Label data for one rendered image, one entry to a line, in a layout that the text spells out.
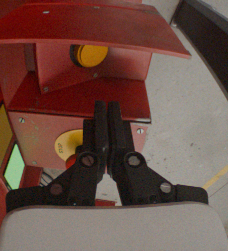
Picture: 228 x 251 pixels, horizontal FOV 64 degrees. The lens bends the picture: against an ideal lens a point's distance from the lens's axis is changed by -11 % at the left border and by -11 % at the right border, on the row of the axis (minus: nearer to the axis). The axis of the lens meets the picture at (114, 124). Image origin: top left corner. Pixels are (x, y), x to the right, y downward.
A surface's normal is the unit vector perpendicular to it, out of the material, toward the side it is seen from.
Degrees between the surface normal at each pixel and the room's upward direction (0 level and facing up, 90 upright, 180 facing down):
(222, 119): 0
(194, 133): 0
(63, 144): 0
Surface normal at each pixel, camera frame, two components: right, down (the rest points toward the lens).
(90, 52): 0.56, 0.64
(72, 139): 0.00, 0.71
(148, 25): 0.12, -0.69
